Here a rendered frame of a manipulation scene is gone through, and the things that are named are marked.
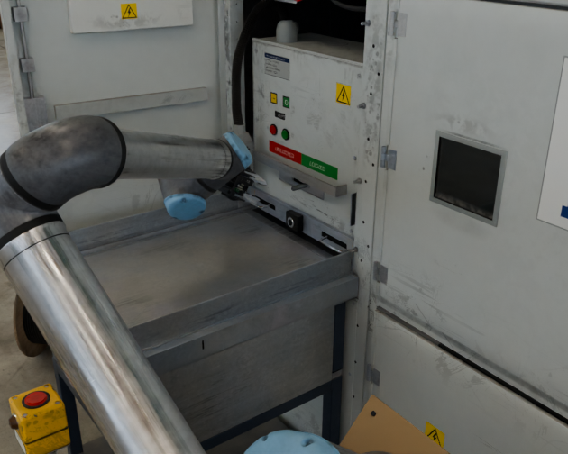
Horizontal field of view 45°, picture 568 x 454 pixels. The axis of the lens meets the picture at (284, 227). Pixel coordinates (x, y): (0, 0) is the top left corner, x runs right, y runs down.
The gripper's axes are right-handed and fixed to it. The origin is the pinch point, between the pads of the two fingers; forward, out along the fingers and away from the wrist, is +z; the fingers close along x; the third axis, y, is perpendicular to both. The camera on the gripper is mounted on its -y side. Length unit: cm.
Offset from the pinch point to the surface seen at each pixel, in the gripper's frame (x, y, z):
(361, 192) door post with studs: 11.0, 30.0, 6.3
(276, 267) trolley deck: -17.1, 13.2, 5.7
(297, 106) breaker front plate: 25.7, -2.5, 3.1
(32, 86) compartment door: 2, -41, -53
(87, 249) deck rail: -35, -28, -26
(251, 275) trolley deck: -21.0, 12.5, -1.1
